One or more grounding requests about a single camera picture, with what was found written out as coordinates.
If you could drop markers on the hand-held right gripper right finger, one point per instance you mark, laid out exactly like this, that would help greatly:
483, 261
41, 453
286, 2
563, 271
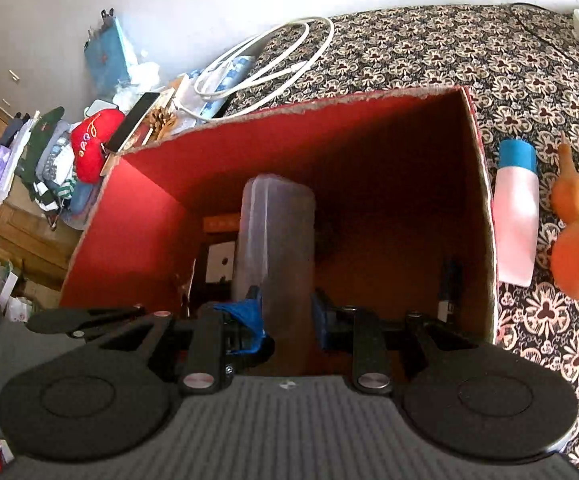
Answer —
322, 321

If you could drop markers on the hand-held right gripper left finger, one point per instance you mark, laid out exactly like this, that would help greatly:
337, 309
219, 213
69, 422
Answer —
247, 316

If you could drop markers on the translucent plastic container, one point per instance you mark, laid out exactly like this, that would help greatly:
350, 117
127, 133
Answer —
279, 240

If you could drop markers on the red cardboard box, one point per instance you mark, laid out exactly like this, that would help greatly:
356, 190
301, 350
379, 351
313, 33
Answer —
369, 160

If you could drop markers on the blue and white box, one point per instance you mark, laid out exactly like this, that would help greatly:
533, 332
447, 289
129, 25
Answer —
515, 220

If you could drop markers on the small orange box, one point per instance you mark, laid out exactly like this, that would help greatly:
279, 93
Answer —
222, 224

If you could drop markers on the black marker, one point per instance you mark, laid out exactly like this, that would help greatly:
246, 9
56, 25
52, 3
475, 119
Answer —
450, 285

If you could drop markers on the pine cone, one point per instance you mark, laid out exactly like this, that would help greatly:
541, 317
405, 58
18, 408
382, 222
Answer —
162, 120

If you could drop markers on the black tablet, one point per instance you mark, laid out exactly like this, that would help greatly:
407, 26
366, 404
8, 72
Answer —
132, 122

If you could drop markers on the red heart pillow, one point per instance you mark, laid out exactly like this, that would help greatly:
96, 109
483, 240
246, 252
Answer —
89, 150

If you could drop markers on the blue and white patterned bag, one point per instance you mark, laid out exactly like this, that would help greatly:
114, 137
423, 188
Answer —
234, 67

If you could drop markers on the pile of clothes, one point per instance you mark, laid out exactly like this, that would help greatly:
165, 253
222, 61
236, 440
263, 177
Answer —
44, 160

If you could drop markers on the white plastic bags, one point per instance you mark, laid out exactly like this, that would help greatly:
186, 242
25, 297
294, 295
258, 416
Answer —
142, 80

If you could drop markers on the floral printed bedsheet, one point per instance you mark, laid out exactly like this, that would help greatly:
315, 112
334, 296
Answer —
419, 50

